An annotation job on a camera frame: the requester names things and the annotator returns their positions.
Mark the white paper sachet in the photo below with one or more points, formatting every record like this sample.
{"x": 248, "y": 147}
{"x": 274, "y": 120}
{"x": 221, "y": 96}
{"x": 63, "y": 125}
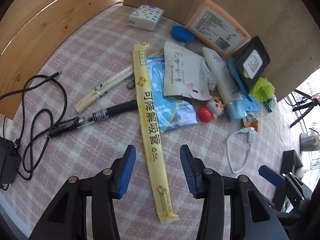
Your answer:
{"x": 185, "y": 73}

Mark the light blue lotion tube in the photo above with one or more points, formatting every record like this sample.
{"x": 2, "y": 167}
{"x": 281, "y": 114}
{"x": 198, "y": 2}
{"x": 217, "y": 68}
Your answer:
{"x": 225, "y": 83}

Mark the yellow plastic shuttlecock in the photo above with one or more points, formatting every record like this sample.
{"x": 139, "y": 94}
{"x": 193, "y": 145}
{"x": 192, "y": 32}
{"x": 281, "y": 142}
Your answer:
{"x": 262, "y": 90}

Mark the small Vinda tissue pack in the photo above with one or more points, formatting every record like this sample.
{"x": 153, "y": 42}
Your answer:
{"x": 145, "y": 17}

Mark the cartoon figure red toy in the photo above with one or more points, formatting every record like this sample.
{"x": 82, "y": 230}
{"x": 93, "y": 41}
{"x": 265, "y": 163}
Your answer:
{"x": 213, "y": 109}

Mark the blue phone stand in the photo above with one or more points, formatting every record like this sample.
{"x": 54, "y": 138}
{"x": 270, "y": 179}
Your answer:
{"x": 250, "y": 103}

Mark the orange tissue pack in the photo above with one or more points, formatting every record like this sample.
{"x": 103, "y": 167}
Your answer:
{"x": 217, "y": 29}

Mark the black wet wipes pack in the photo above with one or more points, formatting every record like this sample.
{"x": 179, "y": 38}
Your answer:
{"x": 251, "y": 62}

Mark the yellow straw pack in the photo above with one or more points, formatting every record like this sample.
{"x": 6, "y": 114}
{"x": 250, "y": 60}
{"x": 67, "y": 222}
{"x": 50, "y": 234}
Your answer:
{"x": 151, "y": 135}

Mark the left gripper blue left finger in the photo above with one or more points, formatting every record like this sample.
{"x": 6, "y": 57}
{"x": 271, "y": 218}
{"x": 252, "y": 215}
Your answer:
{"x": 65, "y": 216}

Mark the potted spider plant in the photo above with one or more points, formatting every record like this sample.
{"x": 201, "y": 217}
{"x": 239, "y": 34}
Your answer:
{"x": 309, "y": 141}

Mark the teal white small tube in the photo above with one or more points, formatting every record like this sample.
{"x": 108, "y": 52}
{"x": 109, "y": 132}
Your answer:
{"x": 270, "y": 104}

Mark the wrapped bamboo chopsticks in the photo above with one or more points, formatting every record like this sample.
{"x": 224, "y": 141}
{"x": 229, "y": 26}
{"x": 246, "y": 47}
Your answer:
{"x": 102, "y": 89}

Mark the black pen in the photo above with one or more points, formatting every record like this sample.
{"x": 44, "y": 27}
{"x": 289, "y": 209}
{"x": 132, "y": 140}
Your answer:
{"x": 79, "y": 122}

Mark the orange snack sachet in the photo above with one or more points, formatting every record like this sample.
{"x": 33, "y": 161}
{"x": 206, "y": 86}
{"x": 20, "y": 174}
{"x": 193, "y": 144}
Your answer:
{"x": 251, "y": 121}

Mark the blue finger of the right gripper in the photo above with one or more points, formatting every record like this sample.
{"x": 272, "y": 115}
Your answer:
{"x": 272, "y": 176}

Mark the black storage tray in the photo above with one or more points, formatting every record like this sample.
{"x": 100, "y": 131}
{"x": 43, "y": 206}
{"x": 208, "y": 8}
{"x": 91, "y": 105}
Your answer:
{"x": 291, "y": 162}

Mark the wooden backboard panel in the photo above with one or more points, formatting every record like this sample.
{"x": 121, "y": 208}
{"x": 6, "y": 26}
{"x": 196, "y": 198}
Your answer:
{"x": 286, "y": 28}

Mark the wooden slat side panel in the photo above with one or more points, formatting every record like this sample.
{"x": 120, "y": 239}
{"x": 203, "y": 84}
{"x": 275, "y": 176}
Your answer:
{"x": 31, "y": 30}

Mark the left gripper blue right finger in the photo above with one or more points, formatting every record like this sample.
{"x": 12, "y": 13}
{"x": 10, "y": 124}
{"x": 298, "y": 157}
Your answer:
{"x": 251, "y": 215}

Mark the blue cartoon face mask pack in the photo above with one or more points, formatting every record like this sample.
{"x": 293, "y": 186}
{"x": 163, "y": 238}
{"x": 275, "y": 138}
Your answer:
{"x": 173, "y": 112}

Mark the black charger adapter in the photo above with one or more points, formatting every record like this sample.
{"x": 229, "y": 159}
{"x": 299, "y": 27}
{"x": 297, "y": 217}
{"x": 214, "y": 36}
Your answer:
{"x": 10, "y": 160}

